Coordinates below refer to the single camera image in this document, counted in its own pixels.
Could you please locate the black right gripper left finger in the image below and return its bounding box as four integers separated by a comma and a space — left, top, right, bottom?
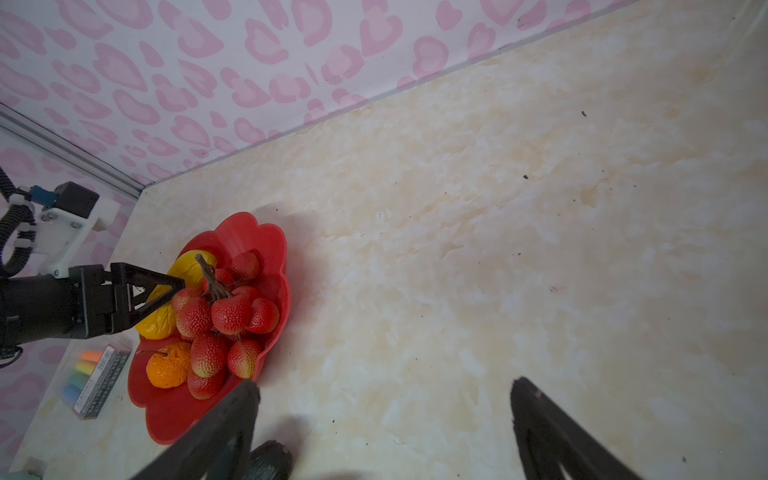
133, 381, 260, 480

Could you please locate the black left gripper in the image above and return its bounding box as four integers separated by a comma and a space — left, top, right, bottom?
1, 262, 185, 360

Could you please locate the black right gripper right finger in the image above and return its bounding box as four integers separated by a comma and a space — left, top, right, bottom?
510, 377, 639, 479

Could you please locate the yellow fake squash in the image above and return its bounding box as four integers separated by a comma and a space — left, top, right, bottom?
134, 249, 218, 341

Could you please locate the orange fake tangerine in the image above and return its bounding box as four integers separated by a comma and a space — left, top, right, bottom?
146, 342, 191, 389

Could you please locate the red lychee bunch with stem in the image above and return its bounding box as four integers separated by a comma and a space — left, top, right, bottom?
171, 250, 287, 400

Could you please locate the dark fake avocado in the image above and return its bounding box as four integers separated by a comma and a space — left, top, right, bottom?
242, 440, 294, 480

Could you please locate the red flower-shaped fruit bowl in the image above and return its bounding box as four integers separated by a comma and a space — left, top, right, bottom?
127, 211, 292, 446

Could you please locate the clear highlighter marker pack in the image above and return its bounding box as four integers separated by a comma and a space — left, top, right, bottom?
58, 344, 132, 420

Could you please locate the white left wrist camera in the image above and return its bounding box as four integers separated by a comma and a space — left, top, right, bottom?
30, 182, 120, 279

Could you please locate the aluminium corner frame post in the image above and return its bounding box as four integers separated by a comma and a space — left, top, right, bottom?
1, 103, 144, 199

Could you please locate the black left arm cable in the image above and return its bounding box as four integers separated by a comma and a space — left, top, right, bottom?
0, 164, 37, 280

